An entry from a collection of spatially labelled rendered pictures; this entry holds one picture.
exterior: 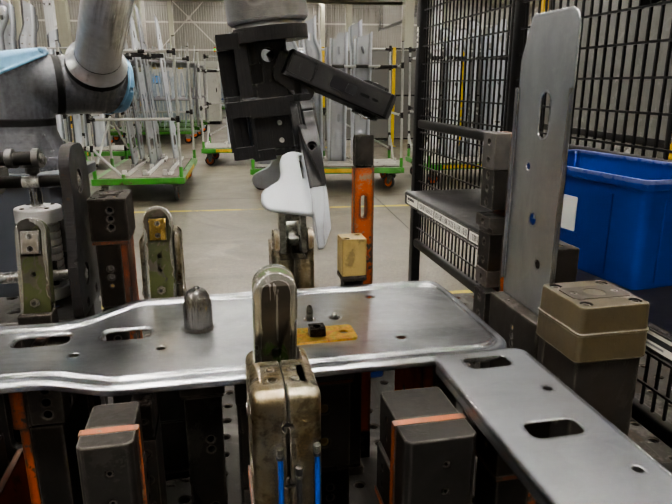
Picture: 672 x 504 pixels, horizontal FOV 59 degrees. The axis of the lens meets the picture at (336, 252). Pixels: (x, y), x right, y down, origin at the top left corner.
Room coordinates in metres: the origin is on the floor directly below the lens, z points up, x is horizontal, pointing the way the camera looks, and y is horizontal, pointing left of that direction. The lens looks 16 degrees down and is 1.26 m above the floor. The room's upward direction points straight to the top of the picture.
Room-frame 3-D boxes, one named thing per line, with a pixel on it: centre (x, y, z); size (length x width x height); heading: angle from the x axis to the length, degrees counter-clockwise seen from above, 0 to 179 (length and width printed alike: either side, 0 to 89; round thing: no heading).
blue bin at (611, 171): (0.83, -0.38, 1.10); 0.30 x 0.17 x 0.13; 19
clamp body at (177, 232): (0.80, 0.24, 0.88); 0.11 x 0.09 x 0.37; 12
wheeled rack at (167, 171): (7.45, 2.30, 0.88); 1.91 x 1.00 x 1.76; 8
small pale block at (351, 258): (0.79, -0.02, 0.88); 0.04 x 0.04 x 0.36; 12
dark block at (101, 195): (0.81, 0.31, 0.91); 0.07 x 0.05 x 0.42; 12
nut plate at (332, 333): (0.60, 0.02, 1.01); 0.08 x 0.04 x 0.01; 103
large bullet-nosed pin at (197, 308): (0.62, 0.15, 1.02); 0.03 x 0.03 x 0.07
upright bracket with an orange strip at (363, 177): (0.82, -0.04, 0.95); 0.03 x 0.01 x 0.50; 102
